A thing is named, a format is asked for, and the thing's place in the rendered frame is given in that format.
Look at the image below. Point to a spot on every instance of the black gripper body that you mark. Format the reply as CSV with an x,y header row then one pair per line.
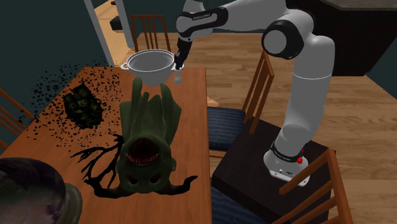
x,y
184,49

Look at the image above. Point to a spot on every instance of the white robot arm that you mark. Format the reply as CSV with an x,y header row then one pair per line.
x,y
311,93

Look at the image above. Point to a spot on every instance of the small clear glass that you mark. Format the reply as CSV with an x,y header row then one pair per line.
x,y
178,77

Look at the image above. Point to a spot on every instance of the brown wooden table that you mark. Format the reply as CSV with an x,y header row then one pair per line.
x,y
190,130

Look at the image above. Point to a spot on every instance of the green monster figure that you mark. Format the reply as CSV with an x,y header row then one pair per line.
x,y
149,124

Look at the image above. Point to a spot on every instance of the wooden chair with blue cushion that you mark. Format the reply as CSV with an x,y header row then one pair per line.
x,y
336,173
225,127

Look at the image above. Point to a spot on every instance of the dark speckled plant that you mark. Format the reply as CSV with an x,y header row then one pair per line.
x,y
83,107

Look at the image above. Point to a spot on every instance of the dark robot stand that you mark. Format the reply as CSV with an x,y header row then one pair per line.
x,y
248,173

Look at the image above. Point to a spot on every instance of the dark cabinet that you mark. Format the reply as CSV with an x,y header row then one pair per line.
x,y
356,34

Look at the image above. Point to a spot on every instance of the dark purple round vase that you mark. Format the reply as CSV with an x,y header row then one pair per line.
x,y
28,195

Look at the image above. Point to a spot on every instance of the grey door frame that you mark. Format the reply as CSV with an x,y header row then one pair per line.
x,y
100,37

